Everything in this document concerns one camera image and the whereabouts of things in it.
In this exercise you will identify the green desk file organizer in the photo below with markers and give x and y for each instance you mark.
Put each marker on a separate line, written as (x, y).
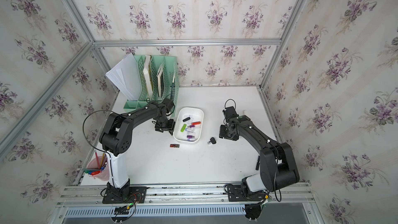
(169, 68)

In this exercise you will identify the dark pen in organizer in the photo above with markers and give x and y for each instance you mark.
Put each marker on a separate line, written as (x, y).
(172, 91)

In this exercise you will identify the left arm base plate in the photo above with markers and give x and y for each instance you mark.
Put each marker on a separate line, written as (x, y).
(124, 195)

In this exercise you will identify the green usb drive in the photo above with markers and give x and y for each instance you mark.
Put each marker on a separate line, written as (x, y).
(183, 128)

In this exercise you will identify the white storage box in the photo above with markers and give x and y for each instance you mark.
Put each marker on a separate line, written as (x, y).
(188, 125)

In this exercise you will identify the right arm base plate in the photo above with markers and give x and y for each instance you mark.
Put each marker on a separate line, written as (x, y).
(241, 193)

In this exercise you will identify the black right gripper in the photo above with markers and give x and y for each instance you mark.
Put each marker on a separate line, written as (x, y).
(222, 134)

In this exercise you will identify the pink pen cup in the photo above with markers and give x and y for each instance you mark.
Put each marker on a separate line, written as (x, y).
(97, 168)

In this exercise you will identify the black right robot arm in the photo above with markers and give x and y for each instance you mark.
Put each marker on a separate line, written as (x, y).
(277, 167)

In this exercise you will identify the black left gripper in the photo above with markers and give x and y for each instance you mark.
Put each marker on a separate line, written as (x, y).
(170, 127)

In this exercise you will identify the black marker pen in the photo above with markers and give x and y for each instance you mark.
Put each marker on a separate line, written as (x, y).
(258, 164)

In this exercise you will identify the white book in organizer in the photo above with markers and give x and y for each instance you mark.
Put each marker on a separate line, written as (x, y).
(147, 75)

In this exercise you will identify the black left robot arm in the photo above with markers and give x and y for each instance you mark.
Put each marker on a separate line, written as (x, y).
(116, 137)

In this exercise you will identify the beige notebook in organizer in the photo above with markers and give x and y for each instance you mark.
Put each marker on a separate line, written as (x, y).
(160, 81)

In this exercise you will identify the white paper stack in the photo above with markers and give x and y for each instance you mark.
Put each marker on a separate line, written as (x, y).
(125, 76)

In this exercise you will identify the aluminium frame rail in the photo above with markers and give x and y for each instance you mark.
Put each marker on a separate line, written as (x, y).
(188, 42)

